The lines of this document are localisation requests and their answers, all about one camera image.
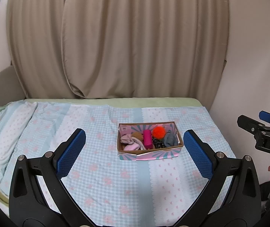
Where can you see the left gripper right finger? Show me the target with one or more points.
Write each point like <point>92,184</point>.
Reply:
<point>231,196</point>

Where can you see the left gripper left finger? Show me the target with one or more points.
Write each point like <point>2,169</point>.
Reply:
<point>38,196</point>

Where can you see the grey sock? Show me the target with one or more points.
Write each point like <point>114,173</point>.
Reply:
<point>170,139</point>

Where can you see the orange pom-pom ball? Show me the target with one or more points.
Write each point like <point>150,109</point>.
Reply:
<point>159,132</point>

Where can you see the magenta fabric pouch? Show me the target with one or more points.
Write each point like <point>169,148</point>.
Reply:
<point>147,139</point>

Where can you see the mauve fuzzy sock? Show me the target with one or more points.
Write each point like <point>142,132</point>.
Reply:
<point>127,139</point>

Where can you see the pink fluffy sock roll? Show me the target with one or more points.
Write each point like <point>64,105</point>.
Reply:
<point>136,145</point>

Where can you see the brown plush toy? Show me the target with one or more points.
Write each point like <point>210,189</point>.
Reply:
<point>137,136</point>

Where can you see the light blue checkered blanket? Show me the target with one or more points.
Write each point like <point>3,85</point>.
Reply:
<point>111,191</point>

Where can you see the pink teal cardboard box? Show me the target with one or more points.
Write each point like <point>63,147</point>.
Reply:
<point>152,154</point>

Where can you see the pale green mattress sheet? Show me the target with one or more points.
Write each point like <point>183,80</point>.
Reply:
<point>147,102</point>

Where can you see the beige curtain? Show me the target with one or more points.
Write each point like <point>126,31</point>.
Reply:
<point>118,48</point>

